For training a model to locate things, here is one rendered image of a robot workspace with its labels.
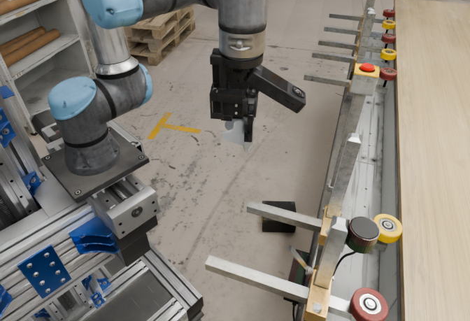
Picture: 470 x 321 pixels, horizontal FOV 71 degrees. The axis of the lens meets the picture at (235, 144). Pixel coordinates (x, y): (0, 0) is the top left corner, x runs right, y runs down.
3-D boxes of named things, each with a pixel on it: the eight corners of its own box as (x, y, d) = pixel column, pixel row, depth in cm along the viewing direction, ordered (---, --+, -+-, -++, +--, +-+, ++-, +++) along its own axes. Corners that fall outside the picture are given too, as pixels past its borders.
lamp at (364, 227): (329, 287, 80) (348, 233, 67) (331, 267, 85) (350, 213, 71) (354, 295, 79) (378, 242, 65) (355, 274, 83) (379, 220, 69)
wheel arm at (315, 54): (311, 59, 201) (312, 52, 198) (312, 56, 203) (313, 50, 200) (387, 70, 189) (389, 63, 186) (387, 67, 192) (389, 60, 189)
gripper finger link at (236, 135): (223, 148, 68) (222, 111, 63) (252, 151, 68) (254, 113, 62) (221, 159, 66) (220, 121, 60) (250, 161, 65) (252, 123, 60)
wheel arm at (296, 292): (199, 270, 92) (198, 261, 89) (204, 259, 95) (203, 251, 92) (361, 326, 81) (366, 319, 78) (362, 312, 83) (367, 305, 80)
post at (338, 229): (301, 324, 99) (331, 225, 68) (303, 312, 101) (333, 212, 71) (313, 328, 98) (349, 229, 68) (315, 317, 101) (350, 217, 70)
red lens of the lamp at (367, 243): (345, 241, 68) (348, 235, 67) (348, 219, 72) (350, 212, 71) (376, 250, 67) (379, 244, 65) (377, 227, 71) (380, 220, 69)
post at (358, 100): (327, 190, 131) (353, 91, 103) (329, 182, 135) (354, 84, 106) (338, 193, 130) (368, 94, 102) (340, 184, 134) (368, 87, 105)
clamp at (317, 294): (302, 319, 82) (305, 310, 79) (312, 272, 92) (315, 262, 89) (325, 328, 81) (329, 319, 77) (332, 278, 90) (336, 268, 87)
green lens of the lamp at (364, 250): (343, 248, 70) (345, 242, 68) (346, 226, 74) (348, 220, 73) (373, 257, 68) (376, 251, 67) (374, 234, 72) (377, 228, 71)
